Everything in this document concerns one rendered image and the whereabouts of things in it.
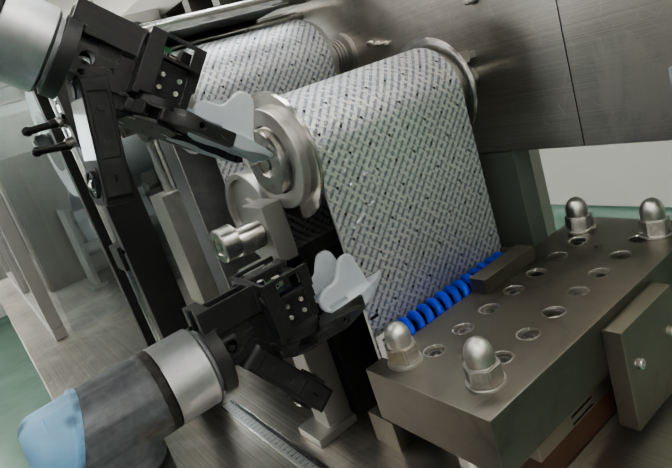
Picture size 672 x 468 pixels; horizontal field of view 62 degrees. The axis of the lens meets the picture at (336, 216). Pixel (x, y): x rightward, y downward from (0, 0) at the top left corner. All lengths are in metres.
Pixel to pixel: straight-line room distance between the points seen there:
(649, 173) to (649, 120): 2.78
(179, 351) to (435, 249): 0.33
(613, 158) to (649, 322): 2.94
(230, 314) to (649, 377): 0.41
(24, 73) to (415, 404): 0.44
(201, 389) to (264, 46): 0.52
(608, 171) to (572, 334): 3.04
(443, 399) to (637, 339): 0.20
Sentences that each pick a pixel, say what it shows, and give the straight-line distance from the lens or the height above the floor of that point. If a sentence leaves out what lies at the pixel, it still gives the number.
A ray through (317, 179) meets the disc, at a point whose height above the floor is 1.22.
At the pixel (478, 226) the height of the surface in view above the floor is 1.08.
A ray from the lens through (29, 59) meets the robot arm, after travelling 0.51.
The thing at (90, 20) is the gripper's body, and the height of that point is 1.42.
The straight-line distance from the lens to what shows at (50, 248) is 1.54.
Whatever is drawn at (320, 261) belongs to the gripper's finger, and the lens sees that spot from 0.61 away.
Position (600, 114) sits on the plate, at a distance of 0.74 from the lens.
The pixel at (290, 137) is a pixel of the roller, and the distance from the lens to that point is 0.58.
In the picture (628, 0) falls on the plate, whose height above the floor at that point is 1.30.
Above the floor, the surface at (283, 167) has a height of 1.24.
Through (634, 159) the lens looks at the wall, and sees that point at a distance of 3.50.
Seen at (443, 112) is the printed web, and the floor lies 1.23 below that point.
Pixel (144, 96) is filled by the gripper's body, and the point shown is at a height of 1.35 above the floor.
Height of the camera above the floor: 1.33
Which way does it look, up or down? 15 degrees down
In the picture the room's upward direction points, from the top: 18 degrees counter-clockwise
